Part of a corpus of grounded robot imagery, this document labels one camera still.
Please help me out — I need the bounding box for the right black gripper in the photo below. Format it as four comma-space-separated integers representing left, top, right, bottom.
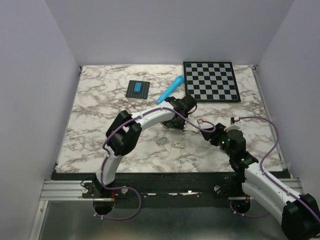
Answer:
200, 122, 234, 158

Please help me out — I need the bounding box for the white staple box sleeve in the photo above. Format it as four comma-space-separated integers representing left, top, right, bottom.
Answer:
172, 141, 185, 149

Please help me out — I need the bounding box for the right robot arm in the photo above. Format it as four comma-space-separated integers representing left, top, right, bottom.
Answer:
199, 120, 320, 240

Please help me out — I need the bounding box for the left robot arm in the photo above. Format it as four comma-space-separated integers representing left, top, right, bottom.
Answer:
93, 94, 197, 198

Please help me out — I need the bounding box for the blue marker pen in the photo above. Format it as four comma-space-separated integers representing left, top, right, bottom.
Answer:
156, 75, 184, 105

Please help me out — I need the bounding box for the dark grey lego baseplate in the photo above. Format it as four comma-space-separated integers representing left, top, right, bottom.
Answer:
125, 80, 150, 100

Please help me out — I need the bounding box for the black white chessboard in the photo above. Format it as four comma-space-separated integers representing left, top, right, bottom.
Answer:
183, 61, 241, 103

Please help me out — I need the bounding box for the blue lego brick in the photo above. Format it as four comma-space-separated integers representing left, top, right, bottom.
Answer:
133, 82, 142, 94

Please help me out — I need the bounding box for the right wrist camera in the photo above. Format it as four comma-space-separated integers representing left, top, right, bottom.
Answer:
224, 116, 241, 132

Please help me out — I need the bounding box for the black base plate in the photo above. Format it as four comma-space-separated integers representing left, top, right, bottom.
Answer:
51, 172, 253, 213

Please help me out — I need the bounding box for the aluminium rail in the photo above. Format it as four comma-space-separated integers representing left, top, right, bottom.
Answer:
40, 178, 304, 202

